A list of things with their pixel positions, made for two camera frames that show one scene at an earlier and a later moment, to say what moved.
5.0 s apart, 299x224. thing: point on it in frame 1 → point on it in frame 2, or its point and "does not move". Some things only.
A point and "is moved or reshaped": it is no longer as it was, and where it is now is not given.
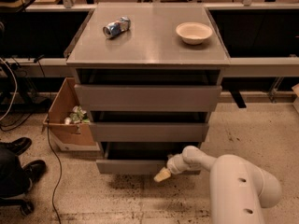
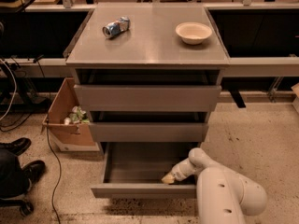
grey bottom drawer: (138, 158) is moved or reshaped
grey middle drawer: (149, 132) does not move
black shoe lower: (34, 171) does not move
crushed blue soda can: (114, 28) does not move
